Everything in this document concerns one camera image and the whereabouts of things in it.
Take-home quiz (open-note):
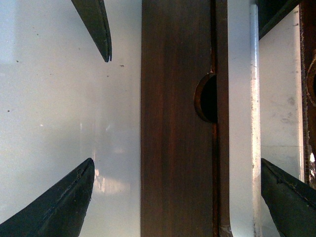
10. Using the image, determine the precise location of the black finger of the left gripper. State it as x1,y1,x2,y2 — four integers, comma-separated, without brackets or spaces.
72,0,112,62

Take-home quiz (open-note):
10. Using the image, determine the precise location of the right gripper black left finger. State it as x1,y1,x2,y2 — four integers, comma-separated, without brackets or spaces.
0,158,95,237

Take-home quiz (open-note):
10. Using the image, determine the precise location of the dark wooden drawer box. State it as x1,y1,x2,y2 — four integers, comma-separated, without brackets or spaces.
259,0,316,187

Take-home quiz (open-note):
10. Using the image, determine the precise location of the white drawer handle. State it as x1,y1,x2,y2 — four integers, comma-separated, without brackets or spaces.
228,0,305,237

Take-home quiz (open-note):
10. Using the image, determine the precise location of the wooden drawer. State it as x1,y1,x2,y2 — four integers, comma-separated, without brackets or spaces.
141,0,232,237

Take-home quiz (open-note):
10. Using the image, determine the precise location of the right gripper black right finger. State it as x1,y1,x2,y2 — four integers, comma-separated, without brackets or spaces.
261,158,316,237

